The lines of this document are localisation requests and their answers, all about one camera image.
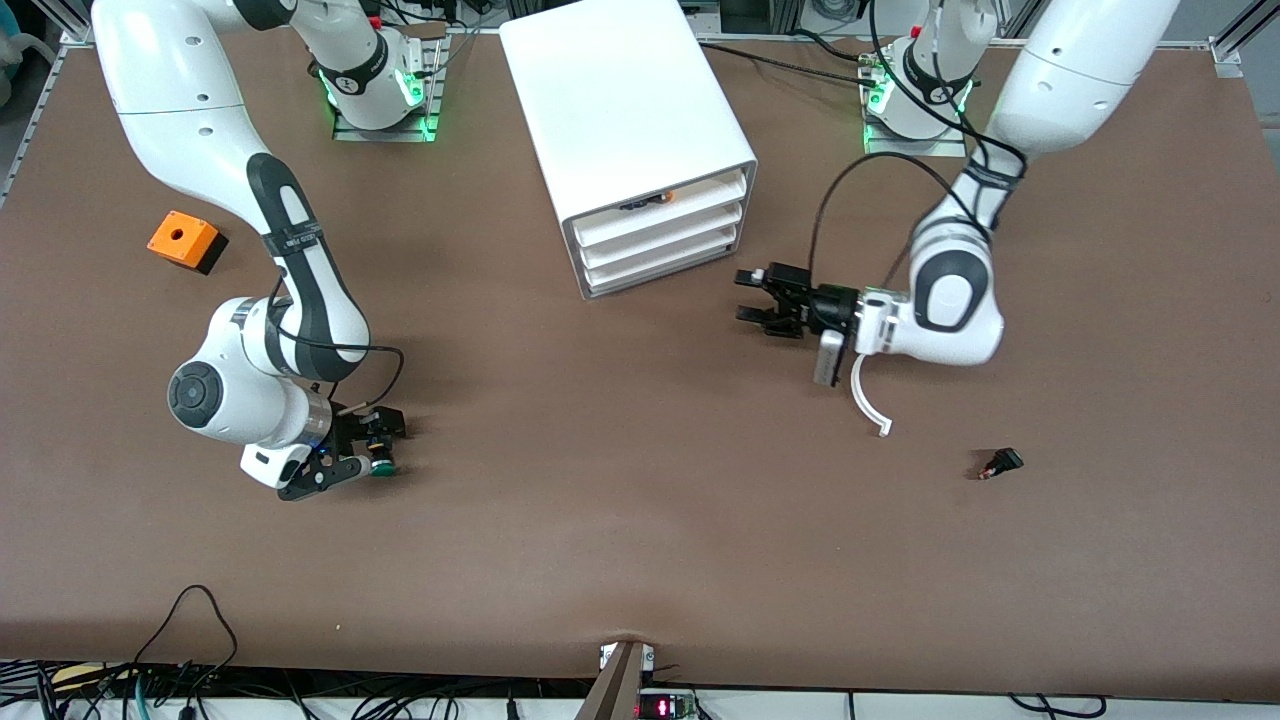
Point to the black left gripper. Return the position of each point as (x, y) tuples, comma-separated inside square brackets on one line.
[(829, 307)]

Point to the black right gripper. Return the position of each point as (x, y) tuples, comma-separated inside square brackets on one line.
[(349, 428)]

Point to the green mushroom push button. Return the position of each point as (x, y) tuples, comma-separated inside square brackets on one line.
[(383, 466)]

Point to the white lowest cabinet drawer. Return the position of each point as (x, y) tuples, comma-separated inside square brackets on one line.
[(660, 262)]

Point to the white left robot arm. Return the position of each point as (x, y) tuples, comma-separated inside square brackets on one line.
[(950, 300)]

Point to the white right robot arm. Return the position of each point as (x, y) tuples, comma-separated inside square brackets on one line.
[(180, 90)]

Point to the white middle cabinet drawer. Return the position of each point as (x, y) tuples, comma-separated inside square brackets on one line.
[(660, 240)]

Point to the white uppermost cabinet drawer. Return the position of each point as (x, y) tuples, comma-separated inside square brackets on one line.
[(660, 222)]

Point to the white drawer cabinet shell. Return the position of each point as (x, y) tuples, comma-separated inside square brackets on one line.
[(620, 100)]

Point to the white curved plastic strip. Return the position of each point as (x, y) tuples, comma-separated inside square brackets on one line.
[(865, 405)]

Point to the small red digit display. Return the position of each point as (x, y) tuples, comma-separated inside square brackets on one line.
[(665, 708)]

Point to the small black orange switch part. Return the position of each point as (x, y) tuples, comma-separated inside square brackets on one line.
[(640, 203)]

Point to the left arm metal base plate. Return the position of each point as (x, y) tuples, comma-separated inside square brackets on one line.
[(890, 146)]

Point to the small black rocker switch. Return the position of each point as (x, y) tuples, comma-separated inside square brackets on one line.
[(1003, 462)]

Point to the orange button enclosure box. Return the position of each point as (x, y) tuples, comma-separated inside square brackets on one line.
[(180, 238)]

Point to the brown camera support beam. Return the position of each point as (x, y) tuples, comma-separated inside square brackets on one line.
[(615, 690)]

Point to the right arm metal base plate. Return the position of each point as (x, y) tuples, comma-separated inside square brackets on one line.
[(435, 90)]

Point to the aluminium frame rail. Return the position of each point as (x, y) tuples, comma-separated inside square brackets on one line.
[(40, 110)]

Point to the aluminium frame corner profile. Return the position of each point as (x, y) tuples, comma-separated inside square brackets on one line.
[(1228, 55)]

